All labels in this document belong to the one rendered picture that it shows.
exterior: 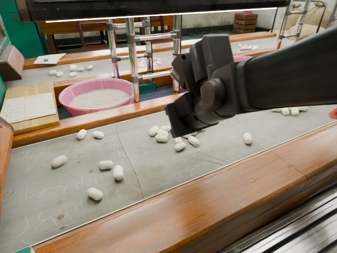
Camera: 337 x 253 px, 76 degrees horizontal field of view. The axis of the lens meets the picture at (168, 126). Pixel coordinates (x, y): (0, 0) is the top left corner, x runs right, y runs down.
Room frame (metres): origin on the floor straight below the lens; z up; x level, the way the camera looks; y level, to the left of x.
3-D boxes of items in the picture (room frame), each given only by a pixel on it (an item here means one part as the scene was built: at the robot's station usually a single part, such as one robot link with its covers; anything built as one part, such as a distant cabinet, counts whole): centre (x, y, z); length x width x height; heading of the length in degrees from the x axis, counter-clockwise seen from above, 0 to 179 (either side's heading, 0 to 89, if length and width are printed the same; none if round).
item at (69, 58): (1.48, -0.03, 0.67); 1.81 x 0.12 x 0.19; 117
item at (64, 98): (0.72, 0.25, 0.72); 0.27 x 0.27 x 0.10
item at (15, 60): (0.89, 0.65, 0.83); 0.30 x 0.06 x 0.07; 27
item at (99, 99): (0.72, 0.25, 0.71); 0.22 x 0.22 x 0.06
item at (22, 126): (0.62, 0.44, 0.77); 0.33 x 0.15 x 0.01; 27
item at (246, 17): (6.33, -2.05, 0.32); 0.42 x 0.42 x 0.64; 25
